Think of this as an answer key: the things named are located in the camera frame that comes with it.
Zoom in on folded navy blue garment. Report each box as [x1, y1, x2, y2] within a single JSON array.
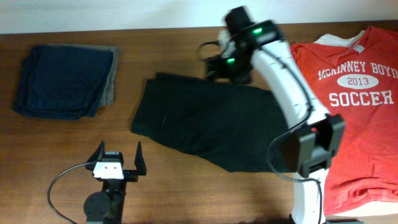
[[13, 45, 115, 120]]

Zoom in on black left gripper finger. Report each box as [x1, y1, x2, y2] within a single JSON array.
[[134, 141, 147, 175], [87, 141, 105, 162]]

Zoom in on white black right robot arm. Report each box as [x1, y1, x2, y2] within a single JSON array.
[[204, 6, 345, 223]]

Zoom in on red soccer t-shirt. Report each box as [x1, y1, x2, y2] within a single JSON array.
[[290, 26, 398, 216]]

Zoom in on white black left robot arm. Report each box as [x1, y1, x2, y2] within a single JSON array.
[[83, 141, 147, 224]]

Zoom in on folded grey garment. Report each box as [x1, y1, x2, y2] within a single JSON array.
[[49, 44, 119, 107]]

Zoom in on white garment under red shirt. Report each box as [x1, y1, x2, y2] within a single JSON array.
[[313, 30, 398, 218]]

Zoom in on black shorts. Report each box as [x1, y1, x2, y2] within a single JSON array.
[[131, 73, 288, 172]]

